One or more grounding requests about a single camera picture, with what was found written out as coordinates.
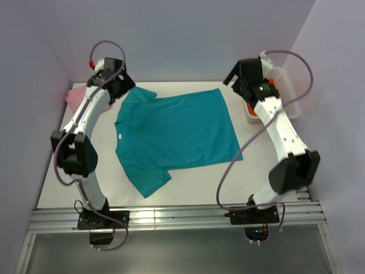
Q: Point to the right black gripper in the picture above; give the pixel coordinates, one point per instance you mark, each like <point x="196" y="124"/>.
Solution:
<point x="236" y="72"/>

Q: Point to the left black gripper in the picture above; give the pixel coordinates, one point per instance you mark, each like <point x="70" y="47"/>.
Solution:
<point x="127" y="84"/>

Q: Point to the teal t-shirt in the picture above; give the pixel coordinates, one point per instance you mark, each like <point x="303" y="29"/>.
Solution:
<point x="156" y="135"/>

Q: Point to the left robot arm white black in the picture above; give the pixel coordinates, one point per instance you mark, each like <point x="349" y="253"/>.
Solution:
<point x="75" y="158"/>

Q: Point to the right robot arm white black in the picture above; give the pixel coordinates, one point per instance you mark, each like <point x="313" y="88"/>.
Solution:
<point x="296" y="165"/>

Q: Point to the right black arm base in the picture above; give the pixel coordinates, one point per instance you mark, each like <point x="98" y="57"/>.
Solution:
<point x="253" y="216"/>

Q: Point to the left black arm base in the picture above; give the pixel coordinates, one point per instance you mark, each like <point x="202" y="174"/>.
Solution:
<point x="89" y="220"/>

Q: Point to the orange t-shirt in basket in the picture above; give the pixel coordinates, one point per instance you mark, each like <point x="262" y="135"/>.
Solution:
<point x="250" y="110"/>

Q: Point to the folded pink t-shirt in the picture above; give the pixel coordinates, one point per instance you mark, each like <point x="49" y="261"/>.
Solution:
<point x="75" y="97"/>

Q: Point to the white plastic basket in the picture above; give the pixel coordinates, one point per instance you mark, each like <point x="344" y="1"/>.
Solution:
<point x="285" y="89"/>

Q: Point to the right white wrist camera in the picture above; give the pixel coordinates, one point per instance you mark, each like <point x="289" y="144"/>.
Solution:
<point x="266" y="63"/>

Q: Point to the aluminium mounting rail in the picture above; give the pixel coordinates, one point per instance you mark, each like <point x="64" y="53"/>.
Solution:
<point x="65" y="220"/>

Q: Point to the black box under rail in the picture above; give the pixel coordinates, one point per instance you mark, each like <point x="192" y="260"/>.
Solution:
<point x="103" y="238"/>

